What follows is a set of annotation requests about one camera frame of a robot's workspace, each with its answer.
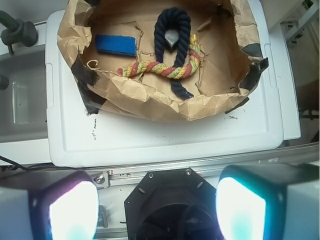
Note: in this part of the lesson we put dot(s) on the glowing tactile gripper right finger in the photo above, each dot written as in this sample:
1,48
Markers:
269,202

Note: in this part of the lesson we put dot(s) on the blue sponge block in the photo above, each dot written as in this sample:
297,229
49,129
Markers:
116,44

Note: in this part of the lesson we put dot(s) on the clear plastic bin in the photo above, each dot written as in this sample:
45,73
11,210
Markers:
23,95

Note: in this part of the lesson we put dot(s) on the crumpled brown paper liner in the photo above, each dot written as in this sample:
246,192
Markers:
230,60

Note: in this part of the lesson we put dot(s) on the white plastic bin lid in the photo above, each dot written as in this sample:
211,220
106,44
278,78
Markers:
79,139

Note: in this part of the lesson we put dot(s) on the small grey metal block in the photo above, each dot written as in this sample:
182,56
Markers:
171,37

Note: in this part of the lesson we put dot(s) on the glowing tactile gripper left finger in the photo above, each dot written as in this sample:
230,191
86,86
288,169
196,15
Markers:
48,205

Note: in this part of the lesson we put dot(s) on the dark grey clamp knob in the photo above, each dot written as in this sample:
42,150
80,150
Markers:
17,31

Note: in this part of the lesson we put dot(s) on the black octagonal mount plate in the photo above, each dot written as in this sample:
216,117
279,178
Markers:
173,204

